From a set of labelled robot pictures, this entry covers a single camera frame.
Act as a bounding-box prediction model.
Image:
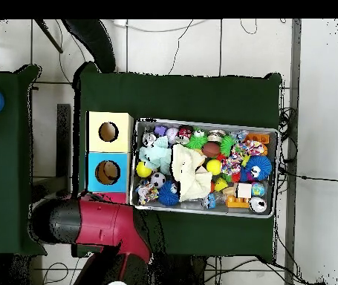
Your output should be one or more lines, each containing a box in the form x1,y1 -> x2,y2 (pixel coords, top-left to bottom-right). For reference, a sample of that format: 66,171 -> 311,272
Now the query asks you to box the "yellow ball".
134,160 -> 153,178

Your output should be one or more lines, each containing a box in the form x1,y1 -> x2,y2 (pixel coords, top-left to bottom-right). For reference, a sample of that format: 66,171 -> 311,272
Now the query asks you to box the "dark slanted rod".
33,19 -> 64,54

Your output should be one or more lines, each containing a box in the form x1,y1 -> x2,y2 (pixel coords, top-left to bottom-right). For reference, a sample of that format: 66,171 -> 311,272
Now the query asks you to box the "silver drink can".
249,197 -> 267,214

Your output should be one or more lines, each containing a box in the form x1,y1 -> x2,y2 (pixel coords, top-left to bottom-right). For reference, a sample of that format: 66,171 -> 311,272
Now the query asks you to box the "black upright panel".
56,103 -> 72,197

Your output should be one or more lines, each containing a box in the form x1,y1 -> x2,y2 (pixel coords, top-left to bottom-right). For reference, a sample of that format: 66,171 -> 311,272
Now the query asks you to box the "mint green cloth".
137,135 -> 172,176

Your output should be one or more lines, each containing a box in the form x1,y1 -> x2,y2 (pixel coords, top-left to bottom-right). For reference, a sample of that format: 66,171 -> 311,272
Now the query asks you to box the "shallow clear mesh bin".
128,117 -> 280,220

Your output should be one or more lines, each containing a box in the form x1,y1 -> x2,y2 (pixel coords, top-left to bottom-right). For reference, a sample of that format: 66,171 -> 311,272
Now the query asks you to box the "wooden three-hole box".
85,111 -> 134,206

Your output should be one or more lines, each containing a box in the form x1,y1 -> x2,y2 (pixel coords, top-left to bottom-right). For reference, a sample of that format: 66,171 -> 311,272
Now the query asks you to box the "cream yellow cloth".
170,143 -> 213,203

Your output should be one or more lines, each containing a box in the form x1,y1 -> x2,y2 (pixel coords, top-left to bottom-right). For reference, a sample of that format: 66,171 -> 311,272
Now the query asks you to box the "brown toy football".
201,141 -> 221,158

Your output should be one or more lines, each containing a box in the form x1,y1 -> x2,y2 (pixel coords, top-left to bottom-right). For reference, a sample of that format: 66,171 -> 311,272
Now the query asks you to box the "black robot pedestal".
153,254 -> 208,285

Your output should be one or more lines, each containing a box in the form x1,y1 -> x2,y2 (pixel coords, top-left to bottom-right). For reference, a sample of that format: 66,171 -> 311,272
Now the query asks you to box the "small soccer ball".
149,171 -> 167,189

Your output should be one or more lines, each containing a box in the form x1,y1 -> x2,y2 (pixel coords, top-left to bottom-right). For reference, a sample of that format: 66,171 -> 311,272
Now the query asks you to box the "dark green tablecloth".
72,61 -> 283,263

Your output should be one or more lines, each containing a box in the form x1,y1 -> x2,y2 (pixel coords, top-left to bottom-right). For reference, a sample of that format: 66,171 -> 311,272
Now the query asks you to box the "person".
61,19 -> 117,74

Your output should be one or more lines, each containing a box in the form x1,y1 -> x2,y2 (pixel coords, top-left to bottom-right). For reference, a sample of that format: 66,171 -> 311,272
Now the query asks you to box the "small baseball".
164,126 -> 179,144

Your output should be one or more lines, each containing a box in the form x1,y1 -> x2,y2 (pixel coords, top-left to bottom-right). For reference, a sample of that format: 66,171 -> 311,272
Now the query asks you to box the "green spiky ball with eye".
183,128 -> 209,150

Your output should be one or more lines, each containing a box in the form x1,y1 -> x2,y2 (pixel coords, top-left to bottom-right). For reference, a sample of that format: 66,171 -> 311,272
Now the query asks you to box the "blue spiky ball with eyes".
243,154 -> 273,181
157,180 -> 181,206

